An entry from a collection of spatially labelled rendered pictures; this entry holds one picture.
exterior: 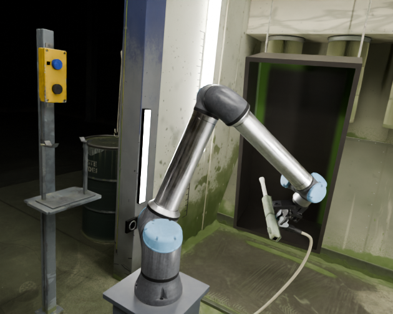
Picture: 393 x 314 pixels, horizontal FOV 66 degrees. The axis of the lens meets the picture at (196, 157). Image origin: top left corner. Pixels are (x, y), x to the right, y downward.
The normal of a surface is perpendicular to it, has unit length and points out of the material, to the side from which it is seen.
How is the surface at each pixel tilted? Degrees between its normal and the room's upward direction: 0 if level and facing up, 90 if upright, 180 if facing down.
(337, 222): 57
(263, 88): 102
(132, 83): 90
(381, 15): 90
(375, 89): 90
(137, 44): 90
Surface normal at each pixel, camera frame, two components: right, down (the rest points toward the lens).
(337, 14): -0.52, 0.14
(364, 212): -0.38, -0.41
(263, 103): -0.45, 0.36
